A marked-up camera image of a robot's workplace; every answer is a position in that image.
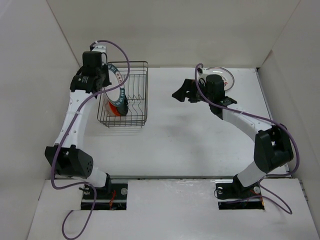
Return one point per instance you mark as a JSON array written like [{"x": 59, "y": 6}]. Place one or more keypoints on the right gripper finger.
[
  {"x": 193, "y": 96},
  {"x": 181, "y": 93}
]

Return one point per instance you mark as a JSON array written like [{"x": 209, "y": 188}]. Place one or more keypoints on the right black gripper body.
[{"x": 210, "y": 96}]

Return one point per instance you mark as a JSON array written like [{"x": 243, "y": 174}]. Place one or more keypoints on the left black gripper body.
[{"x": 103, "y": 73}]

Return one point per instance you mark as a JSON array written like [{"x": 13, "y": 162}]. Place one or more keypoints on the white plate red characters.
[{"x": 227, "y": 77}]

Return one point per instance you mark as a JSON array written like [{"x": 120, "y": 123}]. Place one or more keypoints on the orange plate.
[{"x": 116, "y": 110}]

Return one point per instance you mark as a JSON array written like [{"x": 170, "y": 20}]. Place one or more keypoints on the black plate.
[{"x": 126, "y": 113}]

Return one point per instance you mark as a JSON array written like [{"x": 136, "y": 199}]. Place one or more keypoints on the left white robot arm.
[{"x": 66, "y": 156}]

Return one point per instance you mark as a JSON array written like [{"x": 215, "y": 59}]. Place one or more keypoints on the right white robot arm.
[{"x": 272, "y": 145}]

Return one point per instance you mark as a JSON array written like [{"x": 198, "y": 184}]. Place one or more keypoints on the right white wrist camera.
[{"x": 202, "y": 75}]

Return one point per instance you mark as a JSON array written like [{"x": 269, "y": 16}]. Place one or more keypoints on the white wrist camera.
[
  {"x": 100, "y": 47},
  {"x": 202, "y": 75}
]

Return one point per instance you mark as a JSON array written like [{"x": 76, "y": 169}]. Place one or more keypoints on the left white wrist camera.
[{"x": 100, "y": 47}]

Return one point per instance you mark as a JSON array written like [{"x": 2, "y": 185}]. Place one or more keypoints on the grey wire dish rack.
[{"x": 132, "y": 95}]

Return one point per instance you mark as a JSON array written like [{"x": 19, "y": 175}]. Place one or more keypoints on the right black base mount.
[{"x": 232, "y": 198}]

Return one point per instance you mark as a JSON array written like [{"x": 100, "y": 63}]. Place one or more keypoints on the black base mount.
[
  {"x": 232, "y": 198},
  {"x": 115, "y": 200}
]

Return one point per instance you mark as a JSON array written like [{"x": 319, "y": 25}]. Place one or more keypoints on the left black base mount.
[{"x": 115, "y": 200}]

